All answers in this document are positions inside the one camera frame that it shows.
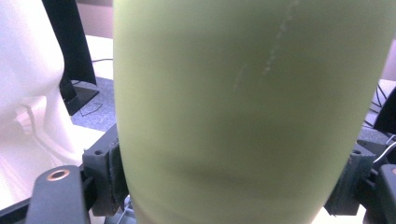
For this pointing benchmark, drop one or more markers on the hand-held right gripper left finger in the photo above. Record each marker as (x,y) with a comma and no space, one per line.
(106,174)

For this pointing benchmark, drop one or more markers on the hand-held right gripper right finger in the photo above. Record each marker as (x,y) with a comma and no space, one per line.
(351,180)

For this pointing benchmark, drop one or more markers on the black stand base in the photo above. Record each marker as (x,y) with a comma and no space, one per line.
(81,96)

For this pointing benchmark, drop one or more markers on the green bottle with white cap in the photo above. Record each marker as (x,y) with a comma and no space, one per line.
(233,109)

